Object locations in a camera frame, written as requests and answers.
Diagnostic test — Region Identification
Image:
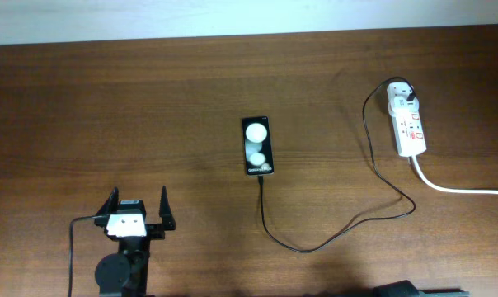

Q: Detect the white power strip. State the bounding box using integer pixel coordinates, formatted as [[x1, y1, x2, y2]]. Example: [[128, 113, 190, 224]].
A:
[[392, 111, 426, 158]]

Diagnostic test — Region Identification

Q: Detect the white power strip cord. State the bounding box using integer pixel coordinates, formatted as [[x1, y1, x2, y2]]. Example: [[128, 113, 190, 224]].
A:
[[409, 155, 498, 196]]

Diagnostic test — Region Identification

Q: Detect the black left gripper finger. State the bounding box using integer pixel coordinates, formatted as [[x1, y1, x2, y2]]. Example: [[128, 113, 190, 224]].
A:
[[96, 187, 119, 216], [158, 186, 176, 230]]

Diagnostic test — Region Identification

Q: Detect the black smartphone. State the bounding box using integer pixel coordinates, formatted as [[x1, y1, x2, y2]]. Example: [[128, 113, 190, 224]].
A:
[[242, 116, 275, 176]]

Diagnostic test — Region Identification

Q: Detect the black usb charging cable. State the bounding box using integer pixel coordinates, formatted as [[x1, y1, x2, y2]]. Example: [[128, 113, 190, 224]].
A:
[[258, 77, 417, 254]]

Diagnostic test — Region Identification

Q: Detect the white usb charger plug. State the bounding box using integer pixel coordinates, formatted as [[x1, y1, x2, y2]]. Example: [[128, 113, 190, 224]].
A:
[[387, 82, 420, 116]]

